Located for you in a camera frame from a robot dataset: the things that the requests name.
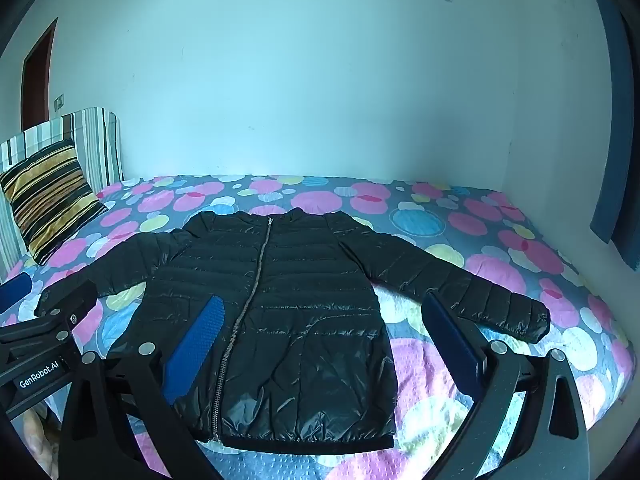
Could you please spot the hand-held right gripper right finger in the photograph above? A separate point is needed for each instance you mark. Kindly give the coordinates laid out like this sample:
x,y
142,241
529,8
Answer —
x,y
452,342

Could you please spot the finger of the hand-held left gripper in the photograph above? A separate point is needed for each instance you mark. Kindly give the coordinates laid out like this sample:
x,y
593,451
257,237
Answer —
x,y
67,307
14,289

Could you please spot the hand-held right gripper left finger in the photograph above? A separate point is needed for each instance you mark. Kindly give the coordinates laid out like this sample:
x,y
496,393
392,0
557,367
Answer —
x,y
197,345

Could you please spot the black puffer jacket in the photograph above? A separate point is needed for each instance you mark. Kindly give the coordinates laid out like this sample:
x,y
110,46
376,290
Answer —
x,y
300,320

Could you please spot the bed with dotted bedsheet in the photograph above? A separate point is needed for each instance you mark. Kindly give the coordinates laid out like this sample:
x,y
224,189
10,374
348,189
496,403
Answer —
x,y
500,255

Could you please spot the yellow black striped pillow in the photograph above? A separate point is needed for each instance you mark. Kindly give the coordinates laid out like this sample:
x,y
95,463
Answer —
x,y
47,195

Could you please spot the striped green white pillow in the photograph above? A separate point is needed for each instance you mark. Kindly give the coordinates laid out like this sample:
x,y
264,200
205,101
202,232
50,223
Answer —
x,y
97,145

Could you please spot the dark wooden door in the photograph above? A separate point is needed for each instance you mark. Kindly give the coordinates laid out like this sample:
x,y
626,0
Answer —
x,y
37,80

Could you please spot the blue curtain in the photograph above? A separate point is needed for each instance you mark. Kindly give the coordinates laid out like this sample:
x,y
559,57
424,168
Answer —
x,y
615,170

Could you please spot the wall switch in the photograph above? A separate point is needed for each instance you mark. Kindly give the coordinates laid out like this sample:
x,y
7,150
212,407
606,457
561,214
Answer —
x,y
59,101

